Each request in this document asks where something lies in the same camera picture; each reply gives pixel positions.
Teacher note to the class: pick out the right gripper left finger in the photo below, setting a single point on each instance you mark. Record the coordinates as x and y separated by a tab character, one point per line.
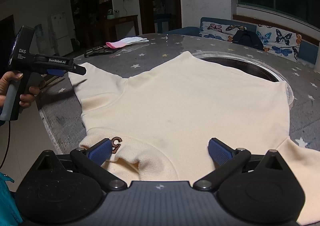
89	162

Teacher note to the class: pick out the induction hob in table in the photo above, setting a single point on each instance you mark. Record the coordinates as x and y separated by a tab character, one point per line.
248	65

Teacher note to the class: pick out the person's left hand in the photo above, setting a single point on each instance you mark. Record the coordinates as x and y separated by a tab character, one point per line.
26	96

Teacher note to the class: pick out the cream sweatshirt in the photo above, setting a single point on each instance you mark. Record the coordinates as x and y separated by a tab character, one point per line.
163	119

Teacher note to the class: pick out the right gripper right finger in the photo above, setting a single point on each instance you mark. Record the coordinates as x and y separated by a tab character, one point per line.
229	161

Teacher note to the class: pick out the blue corner sofa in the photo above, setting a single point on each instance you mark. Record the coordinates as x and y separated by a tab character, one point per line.
308	51

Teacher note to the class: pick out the dark wooden side table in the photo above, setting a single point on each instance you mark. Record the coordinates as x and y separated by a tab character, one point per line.
121	27

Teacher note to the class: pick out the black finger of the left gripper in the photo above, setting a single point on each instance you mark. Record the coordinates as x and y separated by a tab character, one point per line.
55	71

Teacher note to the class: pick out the white pink gloves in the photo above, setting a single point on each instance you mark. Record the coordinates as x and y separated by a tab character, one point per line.
125	42

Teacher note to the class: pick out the dark blue backpack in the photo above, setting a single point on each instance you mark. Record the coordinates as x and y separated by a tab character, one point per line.
248	39

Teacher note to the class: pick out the white refrigerator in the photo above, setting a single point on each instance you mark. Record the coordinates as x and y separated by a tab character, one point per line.
61	38

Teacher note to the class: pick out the butterfly print cushion cover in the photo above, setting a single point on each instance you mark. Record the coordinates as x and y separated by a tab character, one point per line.
271	40

